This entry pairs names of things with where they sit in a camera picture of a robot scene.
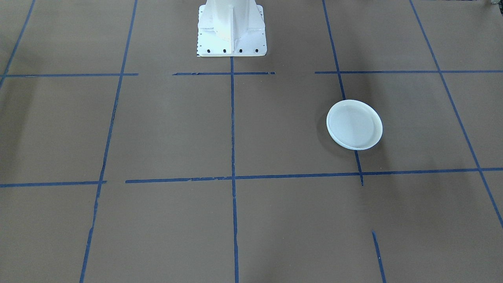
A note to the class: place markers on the white round plate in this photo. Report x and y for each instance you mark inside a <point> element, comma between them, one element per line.
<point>354,124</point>

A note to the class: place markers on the plain light blue plate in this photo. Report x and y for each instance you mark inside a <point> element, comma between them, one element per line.
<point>342,146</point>

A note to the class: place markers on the white pedestal with base plate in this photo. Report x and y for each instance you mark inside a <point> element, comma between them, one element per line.
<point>232,31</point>

